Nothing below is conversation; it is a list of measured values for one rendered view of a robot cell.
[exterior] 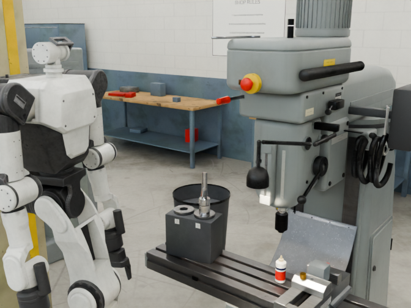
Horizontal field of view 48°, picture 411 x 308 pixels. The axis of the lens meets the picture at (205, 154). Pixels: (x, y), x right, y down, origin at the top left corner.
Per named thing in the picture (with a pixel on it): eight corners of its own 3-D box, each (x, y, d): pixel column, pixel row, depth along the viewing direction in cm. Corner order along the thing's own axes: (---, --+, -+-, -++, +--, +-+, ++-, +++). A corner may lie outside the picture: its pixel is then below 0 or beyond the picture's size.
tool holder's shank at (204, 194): (205, 199, 192) (205, 174, 189) (199, 198, 193) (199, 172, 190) (209, 197, 194) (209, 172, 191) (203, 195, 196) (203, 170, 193)
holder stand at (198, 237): (210, 264, 193) (210, 220, 188) (166, 253, 203) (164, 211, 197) (222, 252, 203) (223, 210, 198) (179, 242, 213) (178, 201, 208)
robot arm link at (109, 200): (97, 228, 182) (90, 196, 179) (109, 220, 190) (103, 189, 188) (111, 228, 180) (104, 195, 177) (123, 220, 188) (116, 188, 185)
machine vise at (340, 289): (308, 335, 148) (310, 305, 145) (268, 318, 158) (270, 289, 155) (352, 290, 174) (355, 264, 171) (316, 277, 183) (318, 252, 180)
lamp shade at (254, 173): (244, 188, 144) (245, 169, 143) (247, 181, 151) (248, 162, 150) (268, 189, 143) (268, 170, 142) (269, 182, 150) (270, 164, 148)
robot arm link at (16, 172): (-18, 209, 133) (-26, 133, 129) (13, 196, 146) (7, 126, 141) (14, 214, 130) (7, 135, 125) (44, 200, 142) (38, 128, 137)
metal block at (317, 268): (322, 285, 162) (323, 269, 160) (307, 279, 166) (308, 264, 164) (329, 278, 166) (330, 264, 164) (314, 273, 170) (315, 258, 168)
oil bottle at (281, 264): (282, 284, 178) (283, 258, 175) (273, 281, 180) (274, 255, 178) (287, 280, 181) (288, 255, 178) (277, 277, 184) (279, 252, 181)
